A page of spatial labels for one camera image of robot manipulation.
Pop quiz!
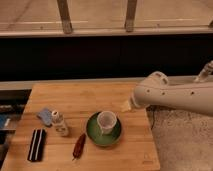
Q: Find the small clear bottle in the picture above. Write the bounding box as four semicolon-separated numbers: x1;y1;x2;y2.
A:
51;110;69;137

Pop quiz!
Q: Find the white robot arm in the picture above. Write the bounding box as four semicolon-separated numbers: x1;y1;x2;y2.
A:
121;60;213;116

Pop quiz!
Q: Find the translucent plastic cup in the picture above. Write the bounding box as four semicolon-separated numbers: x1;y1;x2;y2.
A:
97;111;117;134

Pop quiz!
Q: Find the green plate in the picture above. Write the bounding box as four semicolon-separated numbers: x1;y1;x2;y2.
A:
86;112;122;147

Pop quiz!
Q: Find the wooden cutting board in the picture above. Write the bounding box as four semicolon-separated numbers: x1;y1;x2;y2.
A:
1;82;160;171

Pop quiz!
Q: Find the blue sponge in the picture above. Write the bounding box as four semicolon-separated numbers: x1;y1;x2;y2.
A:
37;108;52;127

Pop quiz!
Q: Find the black white striped block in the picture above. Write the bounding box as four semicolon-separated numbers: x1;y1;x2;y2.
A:
27;129;46;162

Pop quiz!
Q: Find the right metal post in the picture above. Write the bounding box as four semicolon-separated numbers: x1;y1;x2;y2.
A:
124;0;137;32

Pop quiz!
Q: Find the metal post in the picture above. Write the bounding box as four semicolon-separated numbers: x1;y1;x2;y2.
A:
124;0;137;32
57;0;73;34

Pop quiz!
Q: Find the left metal post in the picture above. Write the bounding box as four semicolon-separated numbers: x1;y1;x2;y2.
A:
57;0;73;34

